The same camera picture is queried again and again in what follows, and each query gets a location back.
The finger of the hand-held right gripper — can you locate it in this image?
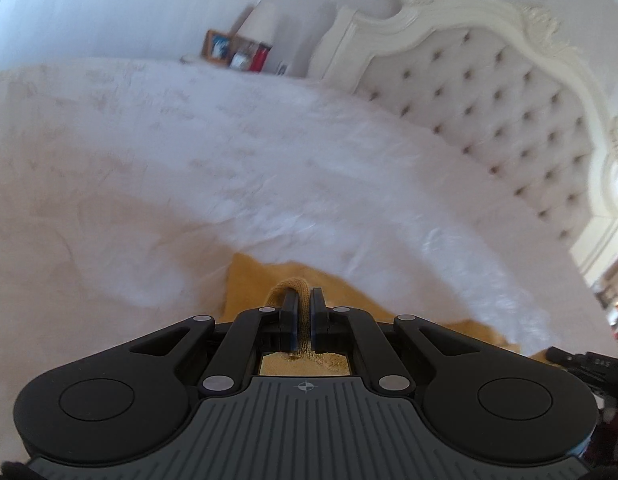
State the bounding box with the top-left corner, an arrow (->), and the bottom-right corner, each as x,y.
545,346 -> 582,370

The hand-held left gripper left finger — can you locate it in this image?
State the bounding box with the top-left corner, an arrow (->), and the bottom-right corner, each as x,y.
129,287 -> 300,396

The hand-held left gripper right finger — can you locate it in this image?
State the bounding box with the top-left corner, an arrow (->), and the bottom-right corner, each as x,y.
310,287 -> 483,396

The yellow knit sweater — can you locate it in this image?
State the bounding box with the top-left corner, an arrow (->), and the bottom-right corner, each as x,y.
221,252 -> 557,377

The bedside clutter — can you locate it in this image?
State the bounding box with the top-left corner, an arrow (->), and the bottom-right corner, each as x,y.
591,280 -> 618,343

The white patterned bedspread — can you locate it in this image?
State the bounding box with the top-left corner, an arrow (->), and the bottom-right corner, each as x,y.
0,57 -> 564,461

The tufted cream headboard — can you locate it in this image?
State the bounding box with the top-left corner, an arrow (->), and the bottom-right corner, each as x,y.
308,0 -> 618,281

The red bottle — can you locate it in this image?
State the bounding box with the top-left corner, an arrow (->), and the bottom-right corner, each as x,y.
249,44 -> 271,72

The white shade table lamp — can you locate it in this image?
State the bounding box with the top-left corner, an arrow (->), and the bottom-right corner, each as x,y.
237,2 -> 278,45

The small photo frame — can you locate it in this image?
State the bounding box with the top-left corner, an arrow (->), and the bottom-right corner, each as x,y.
229,39 -> 260,72

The wooden picture frame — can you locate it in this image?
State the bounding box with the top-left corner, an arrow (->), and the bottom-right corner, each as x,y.
201,30 -> 236,66

